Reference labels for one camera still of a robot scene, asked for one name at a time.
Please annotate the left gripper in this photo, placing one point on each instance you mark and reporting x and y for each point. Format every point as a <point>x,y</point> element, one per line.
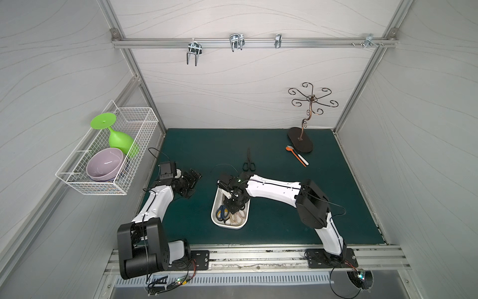
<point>190,181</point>

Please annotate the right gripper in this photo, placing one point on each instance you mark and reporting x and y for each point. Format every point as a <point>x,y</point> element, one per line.
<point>231,198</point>

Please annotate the white storage box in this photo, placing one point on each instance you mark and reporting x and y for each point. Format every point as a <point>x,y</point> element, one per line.
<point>219,200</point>

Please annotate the large black scissors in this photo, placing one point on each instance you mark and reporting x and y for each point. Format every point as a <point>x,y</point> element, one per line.
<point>249,165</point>

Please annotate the blue yellow handled scissors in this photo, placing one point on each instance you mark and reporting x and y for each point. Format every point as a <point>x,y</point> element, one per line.
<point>222,214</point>

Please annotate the pink scissors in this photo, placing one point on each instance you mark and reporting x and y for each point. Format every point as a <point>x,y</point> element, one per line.
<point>237,218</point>

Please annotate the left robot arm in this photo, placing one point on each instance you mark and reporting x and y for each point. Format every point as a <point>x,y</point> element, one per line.
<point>143,246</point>

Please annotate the orange spoon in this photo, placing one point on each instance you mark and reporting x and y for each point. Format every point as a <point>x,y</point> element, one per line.
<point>292,150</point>

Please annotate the brown metal hook stand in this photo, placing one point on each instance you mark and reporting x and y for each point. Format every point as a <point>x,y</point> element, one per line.
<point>297,135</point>

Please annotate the green plastic goblet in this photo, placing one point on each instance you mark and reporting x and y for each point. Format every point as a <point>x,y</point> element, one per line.
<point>116,139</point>

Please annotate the lilac bowl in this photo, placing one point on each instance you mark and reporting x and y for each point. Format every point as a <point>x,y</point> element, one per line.
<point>105,165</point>

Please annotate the white vent strip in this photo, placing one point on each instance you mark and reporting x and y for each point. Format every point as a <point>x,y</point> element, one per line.
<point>234,279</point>

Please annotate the double prong metal hook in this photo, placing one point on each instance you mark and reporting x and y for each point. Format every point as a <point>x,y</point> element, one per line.
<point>194,50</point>

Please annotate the looped metal hook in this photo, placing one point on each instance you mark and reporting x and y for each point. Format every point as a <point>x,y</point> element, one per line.
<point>237,41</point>

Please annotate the small metal hook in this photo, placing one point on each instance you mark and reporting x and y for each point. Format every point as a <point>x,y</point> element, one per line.
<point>278,41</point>

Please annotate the right end metal hook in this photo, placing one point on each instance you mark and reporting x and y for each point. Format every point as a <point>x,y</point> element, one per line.
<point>368,43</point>

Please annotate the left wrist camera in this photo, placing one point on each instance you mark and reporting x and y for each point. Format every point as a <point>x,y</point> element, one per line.
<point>168,170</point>

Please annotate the white wire basket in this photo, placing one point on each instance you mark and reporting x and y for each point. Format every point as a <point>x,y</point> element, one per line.
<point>139,123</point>

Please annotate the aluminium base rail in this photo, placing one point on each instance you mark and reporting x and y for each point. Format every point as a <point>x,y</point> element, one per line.
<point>296,258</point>

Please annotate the aluminium top rail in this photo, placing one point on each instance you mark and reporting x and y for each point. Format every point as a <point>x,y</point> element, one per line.
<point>250,43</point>

